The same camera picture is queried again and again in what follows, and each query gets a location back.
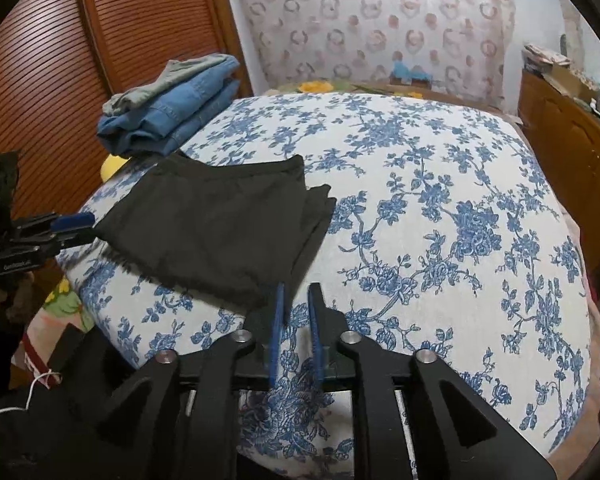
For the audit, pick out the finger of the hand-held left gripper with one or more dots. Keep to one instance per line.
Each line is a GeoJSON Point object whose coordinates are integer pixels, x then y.
{"type": "Point", "coordinates": [30, 257]}
{"type": "Point", "coordinates": [75, 220]}

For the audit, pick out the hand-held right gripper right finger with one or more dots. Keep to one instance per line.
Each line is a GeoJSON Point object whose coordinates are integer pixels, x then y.
{"type": "Point", "coordinates": [314, 335]}

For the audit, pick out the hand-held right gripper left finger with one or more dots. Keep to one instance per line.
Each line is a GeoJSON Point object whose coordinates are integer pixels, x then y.
{"type": "Point", "coordinates": [278, 330]}

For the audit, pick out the black pants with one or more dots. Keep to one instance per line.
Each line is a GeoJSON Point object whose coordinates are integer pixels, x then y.
{"type": "Point", "coordinates": [205, 225]}

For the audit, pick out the folded grey-green pants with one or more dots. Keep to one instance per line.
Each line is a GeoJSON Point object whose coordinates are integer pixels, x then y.
{"type": "Point", "coordinates": [145, 92]}

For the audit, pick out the wooden louvre door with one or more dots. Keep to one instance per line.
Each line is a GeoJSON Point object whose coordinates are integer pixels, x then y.
{"type": "Point", "coordinates": [55, 85]}

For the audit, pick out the folded blue jeans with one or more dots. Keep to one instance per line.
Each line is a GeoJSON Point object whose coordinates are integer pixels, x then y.
{"type": "Point", "coordinates": [180, 110]}

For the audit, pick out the person's dark clothing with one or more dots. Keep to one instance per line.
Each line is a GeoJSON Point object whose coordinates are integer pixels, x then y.
{"type": "Point", "coordinates": [30, 440]}

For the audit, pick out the blue floral bed cover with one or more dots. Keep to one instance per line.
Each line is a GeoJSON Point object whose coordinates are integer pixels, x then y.
{"type": "Point", "coordinates": [430, 185]}

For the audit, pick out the blue plastic bag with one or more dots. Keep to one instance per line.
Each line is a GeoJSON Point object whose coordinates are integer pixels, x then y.
{"type": "Point", "coordinates": [405, 72]}

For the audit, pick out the pink bed sheet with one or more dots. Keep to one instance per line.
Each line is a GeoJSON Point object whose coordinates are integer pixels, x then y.
{"type": "Point", "coordinates": [592, 320]}

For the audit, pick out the circle-patterned cloth cover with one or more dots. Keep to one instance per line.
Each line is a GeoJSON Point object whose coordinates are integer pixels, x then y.
{"type": "Point", "coordinates": [380, 20]}

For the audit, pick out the wooden cabinet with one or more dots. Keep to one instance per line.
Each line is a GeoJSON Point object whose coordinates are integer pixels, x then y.
{"type": "Point", "coordinates": [565, 130]}

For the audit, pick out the stack of papers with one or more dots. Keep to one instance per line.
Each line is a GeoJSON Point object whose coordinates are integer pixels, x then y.
{"type": "Point", "coordinates": [540, 55]}

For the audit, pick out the cardboard box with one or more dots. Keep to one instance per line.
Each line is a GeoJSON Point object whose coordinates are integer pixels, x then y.
{"type": "Point", "coordinates": [570, 80]}

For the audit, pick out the cream tied curtain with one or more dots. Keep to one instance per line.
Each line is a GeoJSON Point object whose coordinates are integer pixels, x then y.
{"type": "Point", "coordinates": [572, 25]}

